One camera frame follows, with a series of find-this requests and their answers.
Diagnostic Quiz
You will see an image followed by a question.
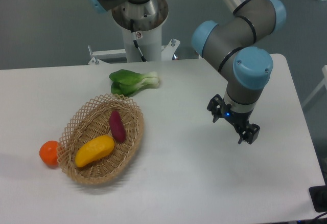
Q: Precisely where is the white frame at right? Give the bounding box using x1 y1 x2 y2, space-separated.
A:
301 65 326 112

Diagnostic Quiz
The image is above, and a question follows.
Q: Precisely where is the woven wicker basket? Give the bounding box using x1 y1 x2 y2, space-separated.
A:
57 94 144 185

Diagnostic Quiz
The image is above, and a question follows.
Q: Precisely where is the black device at edge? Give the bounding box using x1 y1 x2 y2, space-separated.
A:
309 185 326 212

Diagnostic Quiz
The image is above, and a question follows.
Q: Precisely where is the yellow mango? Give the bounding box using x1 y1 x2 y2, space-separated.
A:
75 135 115 168

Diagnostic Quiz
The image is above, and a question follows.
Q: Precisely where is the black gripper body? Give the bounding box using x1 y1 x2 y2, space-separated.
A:
220 103 254 135

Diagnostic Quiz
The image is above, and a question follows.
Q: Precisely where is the orange tangerine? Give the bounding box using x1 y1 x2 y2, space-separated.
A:
39 140 59 168

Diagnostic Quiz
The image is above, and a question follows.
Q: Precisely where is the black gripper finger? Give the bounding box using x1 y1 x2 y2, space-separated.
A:
238 123 260 145
207 94 223 123

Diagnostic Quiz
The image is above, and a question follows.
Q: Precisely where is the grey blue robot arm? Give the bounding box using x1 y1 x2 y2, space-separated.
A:
90 0 286 144

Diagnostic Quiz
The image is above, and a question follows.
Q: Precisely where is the white metal base bracket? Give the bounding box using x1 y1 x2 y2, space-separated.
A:
87 38 181 65

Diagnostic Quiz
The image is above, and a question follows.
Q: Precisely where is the green bok choy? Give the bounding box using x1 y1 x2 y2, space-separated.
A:
109 69 159 97

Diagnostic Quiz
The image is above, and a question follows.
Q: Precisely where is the purple sweet potato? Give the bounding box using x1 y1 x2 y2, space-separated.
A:
109 110 126 143

